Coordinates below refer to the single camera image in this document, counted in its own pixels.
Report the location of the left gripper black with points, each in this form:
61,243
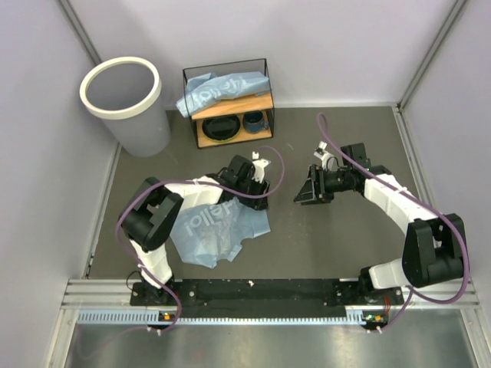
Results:
260,202

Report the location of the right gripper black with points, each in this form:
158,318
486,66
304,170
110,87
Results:
314,190

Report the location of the light blue trash bag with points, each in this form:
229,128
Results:
209,89
207,234

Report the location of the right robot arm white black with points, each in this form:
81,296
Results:
431,253

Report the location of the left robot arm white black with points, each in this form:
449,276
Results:
149,217

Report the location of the white grey trash bin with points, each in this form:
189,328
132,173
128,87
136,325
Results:
125,93

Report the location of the black plate green rim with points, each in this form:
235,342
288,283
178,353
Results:
221,129

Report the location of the dark blue mug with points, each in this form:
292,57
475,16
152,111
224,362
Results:
255,122

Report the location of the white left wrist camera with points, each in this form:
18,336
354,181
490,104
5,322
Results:
260,164

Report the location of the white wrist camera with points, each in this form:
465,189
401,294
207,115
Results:
324,155
260,164

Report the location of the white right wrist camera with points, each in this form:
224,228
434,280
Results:
324,155

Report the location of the black wire wooden shelf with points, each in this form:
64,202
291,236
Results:
239,106

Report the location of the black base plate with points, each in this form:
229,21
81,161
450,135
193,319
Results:
276,297

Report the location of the slotted grey cable duct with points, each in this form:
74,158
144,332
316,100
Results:
154,317

